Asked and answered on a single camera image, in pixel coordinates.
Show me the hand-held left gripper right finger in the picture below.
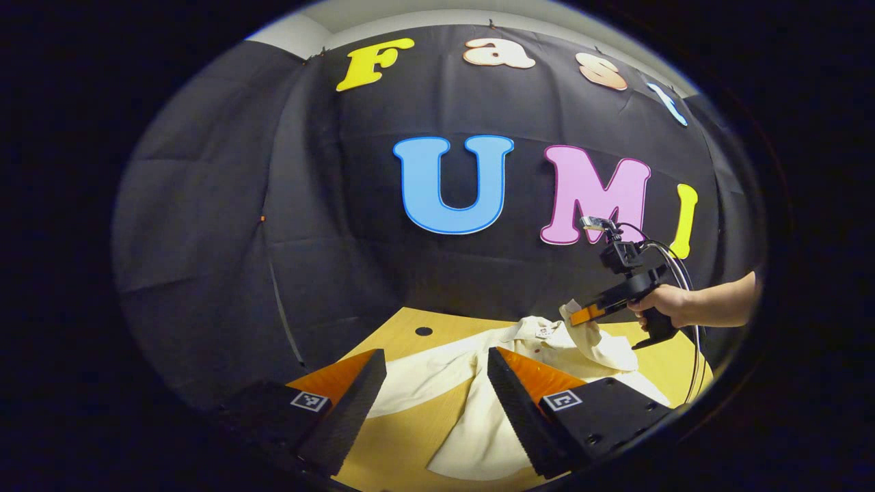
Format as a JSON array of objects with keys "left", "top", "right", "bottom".
[{"left": 487, "top": 346, "right": 674, "bottom": 479}]

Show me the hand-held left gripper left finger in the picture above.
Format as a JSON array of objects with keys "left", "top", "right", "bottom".
[{"left": 226, "top": 348, "right": 388, "bottom": 477}]

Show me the cream button shirt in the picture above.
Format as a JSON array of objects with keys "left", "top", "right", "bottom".
[{"left": 369, "top": 301, "right": 672, "bottom": 482}]

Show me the black backdrop cloth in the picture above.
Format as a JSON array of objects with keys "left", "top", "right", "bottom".
[{"left": 113, "top": 24, "right": 763, "bottom": 411}]

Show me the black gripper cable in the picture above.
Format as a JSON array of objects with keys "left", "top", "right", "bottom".
[{"left": 615, "top": 222, "right": 710, "bottom": 405}]

